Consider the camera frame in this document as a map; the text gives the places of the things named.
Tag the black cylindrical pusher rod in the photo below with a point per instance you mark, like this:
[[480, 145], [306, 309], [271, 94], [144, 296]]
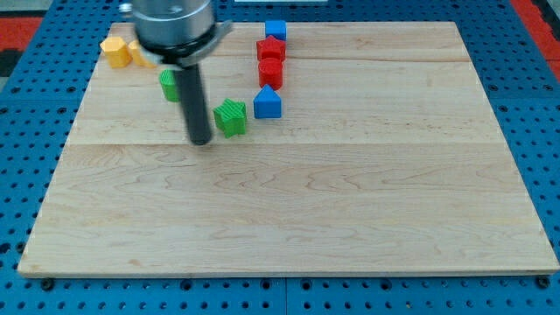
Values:
[[193, 101]]

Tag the green star block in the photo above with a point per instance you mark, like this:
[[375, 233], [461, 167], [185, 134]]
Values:
[[231, 117]]

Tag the yellow block behind arm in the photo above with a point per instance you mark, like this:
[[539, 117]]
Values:
[[138, 58]]

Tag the blue triangle block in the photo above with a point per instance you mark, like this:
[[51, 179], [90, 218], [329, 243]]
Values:
[[267, 104]]

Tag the red star block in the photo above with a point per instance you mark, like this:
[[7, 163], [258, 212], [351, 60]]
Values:
[[271, 48]]

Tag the green cylinder block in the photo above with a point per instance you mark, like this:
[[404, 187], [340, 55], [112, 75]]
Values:
[[168, 85]]

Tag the red cylinder block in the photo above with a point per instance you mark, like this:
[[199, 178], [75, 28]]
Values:
[[271, 72]]

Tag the yellow hexagon block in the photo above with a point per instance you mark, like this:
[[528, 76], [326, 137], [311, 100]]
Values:
[[116, 52]]

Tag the blue cube block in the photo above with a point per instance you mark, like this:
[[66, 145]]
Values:
[[276, 28]]

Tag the wooden board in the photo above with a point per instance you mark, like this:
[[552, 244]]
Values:
[[387, 161]]

